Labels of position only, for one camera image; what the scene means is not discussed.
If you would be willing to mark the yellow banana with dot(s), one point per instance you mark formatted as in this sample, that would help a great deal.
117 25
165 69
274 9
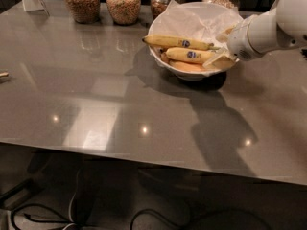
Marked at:
187 67
168 41
189 55

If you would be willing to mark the small object left edge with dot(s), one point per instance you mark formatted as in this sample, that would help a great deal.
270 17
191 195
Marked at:
4 74

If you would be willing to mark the white bowl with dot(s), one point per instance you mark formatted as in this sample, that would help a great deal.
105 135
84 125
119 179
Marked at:
163 61

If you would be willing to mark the leftmost glass grain jar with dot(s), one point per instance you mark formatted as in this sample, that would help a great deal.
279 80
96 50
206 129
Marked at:
84 11

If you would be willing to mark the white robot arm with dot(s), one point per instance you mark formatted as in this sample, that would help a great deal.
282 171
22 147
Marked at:
283 27

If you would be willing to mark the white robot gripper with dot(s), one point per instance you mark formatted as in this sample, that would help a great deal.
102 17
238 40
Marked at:
239 39

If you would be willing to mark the white paper liner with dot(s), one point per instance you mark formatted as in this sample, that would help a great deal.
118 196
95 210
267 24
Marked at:
197 20

